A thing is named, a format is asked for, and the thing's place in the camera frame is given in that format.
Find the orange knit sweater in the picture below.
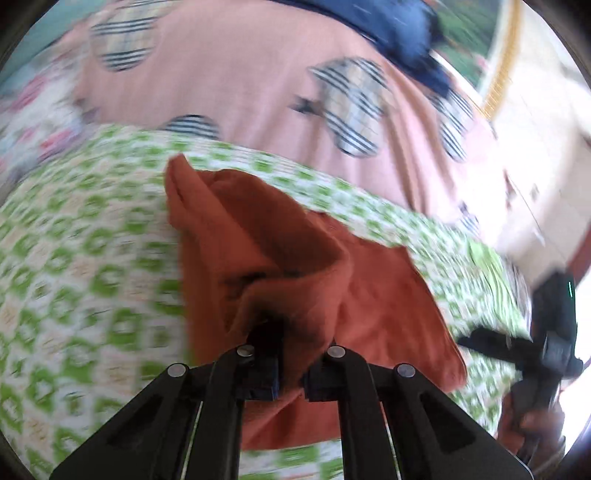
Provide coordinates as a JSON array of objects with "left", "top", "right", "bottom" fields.
[{"left": 164, "top": 155, "right": 467, "bottom": 450}]

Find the person's right hand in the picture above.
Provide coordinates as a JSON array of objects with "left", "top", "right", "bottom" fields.
[{"left": 497, "top": 392, "right": 565, "bottom": 466}]

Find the framed landscape painting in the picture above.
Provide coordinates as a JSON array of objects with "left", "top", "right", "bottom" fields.
[{"left": 432, "top": 0, "right": 522, "bottom": 120}]

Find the dark blue garment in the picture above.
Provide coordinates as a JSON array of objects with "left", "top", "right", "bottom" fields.
[{"left": 286, "top": 0, "right": 453, "bottom": 99}]

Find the white floral pillow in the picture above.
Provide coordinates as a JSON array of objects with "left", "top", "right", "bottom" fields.
[{"left": 1, "top": 51, "right": 94, "bottom": 189}]

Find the pink quilt with plaid hearts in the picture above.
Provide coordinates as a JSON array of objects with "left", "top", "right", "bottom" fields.
[{"left": 76, "top": 1, "right": 472, "bottom": 222}]

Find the teal floral pillow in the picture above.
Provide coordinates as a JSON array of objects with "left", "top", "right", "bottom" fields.
[{"left": 1, "top": 1, "right": 116, "bottom": 93}]

